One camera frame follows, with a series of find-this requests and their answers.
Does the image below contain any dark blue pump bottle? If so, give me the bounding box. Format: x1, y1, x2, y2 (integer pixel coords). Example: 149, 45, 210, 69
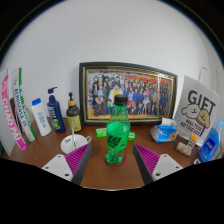
46, 86, 67, 134

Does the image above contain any camouflage print paper cup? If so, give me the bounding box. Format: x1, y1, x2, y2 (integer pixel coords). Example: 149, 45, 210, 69
60, 134, 92, 155

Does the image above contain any white stick in cup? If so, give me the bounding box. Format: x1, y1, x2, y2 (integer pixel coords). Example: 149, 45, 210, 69
70, 126, 78, 149

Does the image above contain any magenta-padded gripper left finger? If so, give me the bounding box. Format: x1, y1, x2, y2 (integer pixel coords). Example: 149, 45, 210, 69
41, 143, 93, 186

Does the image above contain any blue liquid refill bottle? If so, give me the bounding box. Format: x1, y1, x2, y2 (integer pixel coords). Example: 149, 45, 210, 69
198, 119, 224, 163

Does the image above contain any white bottle with blue cap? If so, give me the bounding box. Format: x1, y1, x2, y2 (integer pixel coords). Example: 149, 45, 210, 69
31, 97, 53, 137

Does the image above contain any white paper gift bag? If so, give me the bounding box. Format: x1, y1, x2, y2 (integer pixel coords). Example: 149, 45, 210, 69
173, 68, 221, 147

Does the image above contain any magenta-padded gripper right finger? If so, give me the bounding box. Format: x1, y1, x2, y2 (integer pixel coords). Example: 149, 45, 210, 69
132, 143, 184, 186

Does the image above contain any pink and white book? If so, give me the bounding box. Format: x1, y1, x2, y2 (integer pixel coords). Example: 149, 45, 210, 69
0, 74, 28, 152

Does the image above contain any small printed snack box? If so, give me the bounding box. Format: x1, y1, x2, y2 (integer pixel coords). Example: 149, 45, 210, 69
175, 134, 198, 157

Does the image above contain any blue tissue pack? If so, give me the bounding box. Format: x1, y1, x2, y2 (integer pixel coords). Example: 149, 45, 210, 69
149, 117, 179, 144

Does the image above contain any dark pump bottle yellow label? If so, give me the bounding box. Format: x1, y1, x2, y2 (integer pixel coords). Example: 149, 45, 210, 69
65, 91, 83, 133

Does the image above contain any green plastic drink bottle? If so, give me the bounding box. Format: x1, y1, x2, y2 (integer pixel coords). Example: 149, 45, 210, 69
105, 94, 131, 165

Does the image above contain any framed group photo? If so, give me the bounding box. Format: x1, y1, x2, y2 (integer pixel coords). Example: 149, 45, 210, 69
78, 61, 178, 127

